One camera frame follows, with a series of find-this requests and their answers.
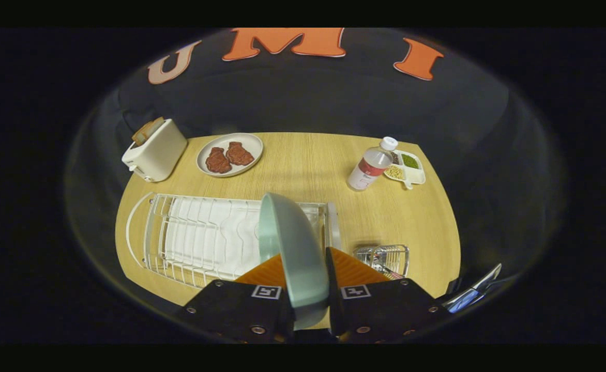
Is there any white divided dish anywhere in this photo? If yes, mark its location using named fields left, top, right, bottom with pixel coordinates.
left=383, top=150, right=427, bottom=190

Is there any white wire dish rack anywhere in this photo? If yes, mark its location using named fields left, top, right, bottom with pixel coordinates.
left=126, top=192, right=342, bottom=289

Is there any clear bottle red label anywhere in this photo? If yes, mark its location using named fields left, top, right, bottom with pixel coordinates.
left=347, top=136, right=399, bottom=192

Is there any pale green plate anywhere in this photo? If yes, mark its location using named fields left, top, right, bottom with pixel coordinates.
left=258, top=192, right=330, bottom=331

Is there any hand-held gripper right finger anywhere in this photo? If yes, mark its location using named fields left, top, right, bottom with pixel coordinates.
left=325, top=247, right=451, bottom=344

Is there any white plate with meat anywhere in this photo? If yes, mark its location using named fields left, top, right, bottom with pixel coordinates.
left=196, top=133, right=264, bottom=178

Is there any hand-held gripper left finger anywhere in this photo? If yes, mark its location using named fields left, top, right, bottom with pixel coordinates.
left=181, top=247, right=296, bottom=344

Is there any red meat piece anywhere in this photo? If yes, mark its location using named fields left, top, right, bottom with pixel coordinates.
left=205, top=147, right=232, bottom=174
left=226, top=141, right=255, bottom=166

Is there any black backdrop cloth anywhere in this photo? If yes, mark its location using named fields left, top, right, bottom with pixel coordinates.
left=65, top=28, right=567, bottom=290

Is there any metal wire basket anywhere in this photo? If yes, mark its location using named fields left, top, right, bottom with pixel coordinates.
left=354, top=244, right=410, bottom=281

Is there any white toaster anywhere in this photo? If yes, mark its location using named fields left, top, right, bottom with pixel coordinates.
left=122, top=118, right=188, bottom=183

